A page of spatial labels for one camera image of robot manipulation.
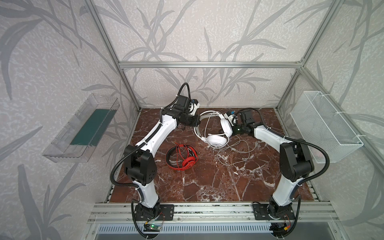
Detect white headphone cable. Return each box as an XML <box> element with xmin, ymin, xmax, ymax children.
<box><xmin>214</xmin><ymin>110</ymin><xmax>259</xmax><ymax>167</ymax></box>

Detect red headphone cable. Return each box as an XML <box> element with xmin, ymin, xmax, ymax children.
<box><xmin>174</xmin><ymin>143</ymin><xmax>197</xmax><ymax>170</ymax></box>

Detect red black headphones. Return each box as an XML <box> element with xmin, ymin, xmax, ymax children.
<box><xmin>165</xmin><ymin>144</ymin><xmax>199</xmax><ymax>171</ymax></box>

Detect white headphones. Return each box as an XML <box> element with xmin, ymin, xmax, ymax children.
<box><xmin>194</xmin><ymin>110</ymin><xmax>233</xmax><ymax>149</ymax></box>

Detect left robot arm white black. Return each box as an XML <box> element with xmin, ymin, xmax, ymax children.
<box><xmin>110</xmin><ymin>83</ymin><xmax>200</xmax><ymax>220</ymax></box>

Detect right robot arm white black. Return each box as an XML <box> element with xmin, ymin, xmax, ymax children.
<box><xmin>227</xmin><ymin>108</ymin><xmax>331</xmax><ymax>220</ymax></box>

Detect pink object in basket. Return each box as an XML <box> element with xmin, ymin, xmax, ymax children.
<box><xmin>314</xmin><ymin>149</ymin><xmax>325</xmax><ymax>161</ymax></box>

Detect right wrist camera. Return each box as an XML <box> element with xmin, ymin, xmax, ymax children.
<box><xmin>224</xmin><ymin>111</ymin><xmax>238</xmax><ymax>126</ymax></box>

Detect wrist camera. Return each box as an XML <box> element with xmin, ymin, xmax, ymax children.
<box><xmin>224</xmin><ymin>111</ymin><xmax>238</xmax><ymax>126</ymax></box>
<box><xmin>188</xmin><ymin>99</ymin><xmax>200</xmax><ymax>116</ymax></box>

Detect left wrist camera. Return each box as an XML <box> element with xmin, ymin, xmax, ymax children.
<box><xmin>188</xmin><ymin>99</ymin><xmax>200</xmax><ymax>116</ymax></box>

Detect white wire mesh basket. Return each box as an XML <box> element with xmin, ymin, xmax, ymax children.
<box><xmin>291</xmin><ymin>91</ymin><xmax>364</xmax><ymax>163</ymax></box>

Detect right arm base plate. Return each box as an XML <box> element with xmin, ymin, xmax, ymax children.
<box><xmin>252</xmin><ymin>202</ymin><xmax>296</xmax><ymax>220</ymax></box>

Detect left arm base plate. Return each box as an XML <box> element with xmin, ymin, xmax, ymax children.
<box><xmin>133</xmin><ymin>203</ymin><xmax>175</xmax><ymax>221</ymax></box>

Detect clear plastic wall tray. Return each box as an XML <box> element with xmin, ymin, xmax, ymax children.
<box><xmin>42</xmin><ymin>94</ymin><xmax>120</xmax><ymax>163</ymax></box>

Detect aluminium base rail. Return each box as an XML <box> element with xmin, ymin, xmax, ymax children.
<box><xmin>87</xmin><ymin>202</ymin><xmax>339</xmax><ymax>224</ymax></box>

